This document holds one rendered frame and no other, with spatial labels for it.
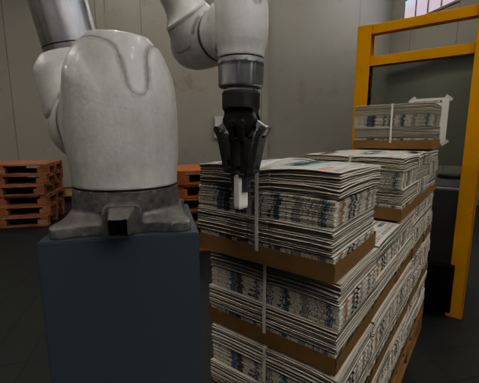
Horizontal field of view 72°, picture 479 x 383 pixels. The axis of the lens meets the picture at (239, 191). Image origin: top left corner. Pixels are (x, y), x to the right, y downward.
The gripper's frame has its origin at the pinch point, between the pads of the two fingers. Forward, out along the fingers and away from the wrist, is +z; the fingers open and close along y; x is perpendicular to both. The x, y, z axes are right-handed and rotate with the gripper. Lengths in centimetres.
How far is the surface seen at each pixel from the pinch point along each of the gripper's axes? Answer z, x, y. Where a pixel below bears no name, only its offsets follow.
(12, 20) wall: -220, -208, 675
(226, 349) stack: 48, -11, 13
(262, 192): 1.1, -7.1, -0.8
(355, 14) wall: -282, -741, 232
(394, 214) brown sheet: 16, -68, -16
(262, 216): 6.6, -6.8, -1.0
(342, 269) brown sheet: 16.0, -10.6, -18.5
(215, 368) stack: 55, -10, 17
